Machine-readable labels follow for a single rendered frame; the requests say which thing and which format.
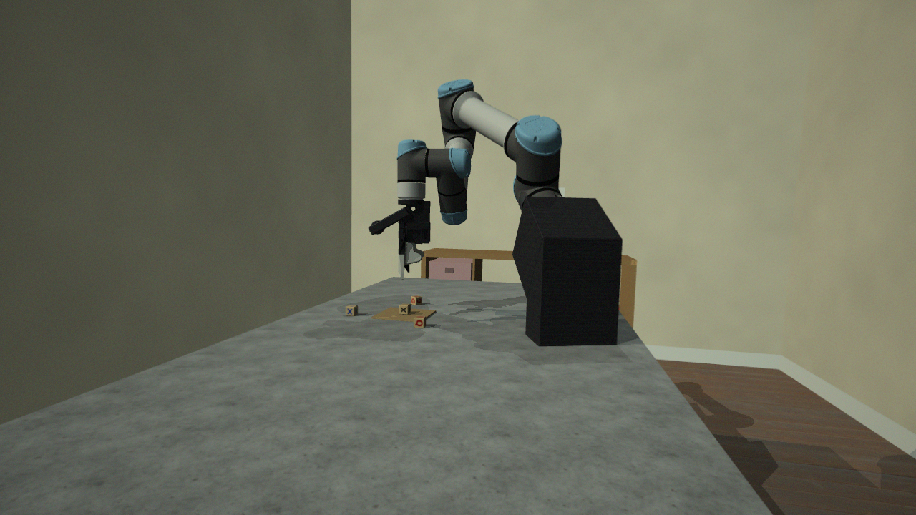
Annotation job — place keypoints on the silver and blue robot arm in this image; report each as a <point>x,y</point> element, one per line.
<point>533,142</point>

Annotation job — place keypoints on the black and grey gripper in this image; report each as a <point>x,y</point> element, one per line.
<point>413,229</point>

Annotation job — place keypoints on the tan mat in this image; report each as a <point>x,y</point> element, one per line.
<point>393,314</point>

